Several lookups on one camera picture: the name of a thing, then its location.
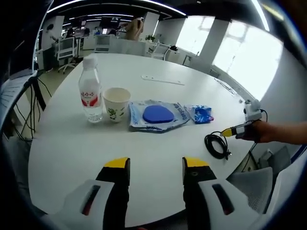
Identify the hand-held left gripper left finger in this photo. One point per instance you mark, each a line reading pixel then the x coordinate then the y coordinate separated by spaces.
pixel 86 203

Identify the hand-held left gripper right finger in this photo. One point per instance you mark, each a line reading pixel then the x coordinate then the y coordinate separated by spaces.
pixel 220 203

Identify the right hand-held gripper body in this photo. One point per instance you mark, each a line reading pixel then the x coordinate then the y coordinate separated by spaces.
pixel 253 111

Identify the small dark blue packet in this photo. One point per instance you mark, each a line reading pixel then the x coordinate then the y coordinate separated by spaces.
pixel 200 115

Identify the large pale blue packet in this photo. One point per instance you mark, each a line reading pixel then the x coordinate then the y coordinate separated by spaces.
pixel 158 115

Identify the white paper cup leaf print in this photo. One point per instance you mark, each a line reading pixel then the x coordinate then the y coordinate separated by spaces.
pixel 116 107

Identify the clear plastic water bottle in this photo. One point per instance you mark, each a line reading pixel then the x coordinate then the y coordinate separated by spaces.
pixel 90 95

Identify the person's right hand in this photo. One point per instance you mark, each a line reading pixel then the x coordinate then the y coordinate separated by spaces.
pixel 261 133

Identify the grey mesh chair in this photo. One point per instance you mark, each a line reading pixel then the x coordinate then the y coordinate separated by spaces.
pixel 251 187

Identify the wide bright window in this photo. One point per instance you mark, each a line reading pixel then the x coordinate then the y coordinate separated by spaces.
pixel 249 60

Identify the person's white shirt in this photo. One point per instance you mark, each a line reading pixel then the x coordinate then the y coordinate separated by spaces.
pixel 287 187

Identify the white strip table cover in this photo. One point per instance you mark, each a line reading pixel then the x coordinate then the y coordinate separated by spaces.
pixel 163 80

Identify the narrow bright window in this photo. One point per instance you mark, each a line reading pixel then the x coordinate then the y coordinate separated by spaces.
pixel 195 38

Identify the straight ceiling light strip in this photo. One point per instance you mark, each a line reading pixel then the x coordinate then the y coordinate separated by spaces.
pixel 261 12

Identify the white office chair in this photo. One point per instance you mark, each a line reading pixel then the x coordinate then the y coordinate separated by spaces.
pixel 66 49
pixel 159 51
pixel 102 43

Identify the black laptop stand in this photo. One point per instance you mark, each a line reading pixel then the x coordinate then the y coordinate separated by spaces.
pixel 36 100

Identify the green potted plant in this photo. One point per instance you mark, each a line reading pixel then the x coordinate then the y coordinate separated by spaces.
pixel 150 38

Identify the white desk partition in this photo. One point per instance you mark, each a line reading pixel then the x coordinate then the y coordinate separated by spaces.
pixel 127 46

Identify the silver laptop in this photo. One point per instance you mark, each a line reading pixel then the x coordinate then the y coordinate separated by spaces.
pixel 12 91

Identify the curved ceiling light strip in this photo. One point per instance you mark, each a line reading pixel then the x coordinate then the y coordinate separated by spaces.
pixel 120 3

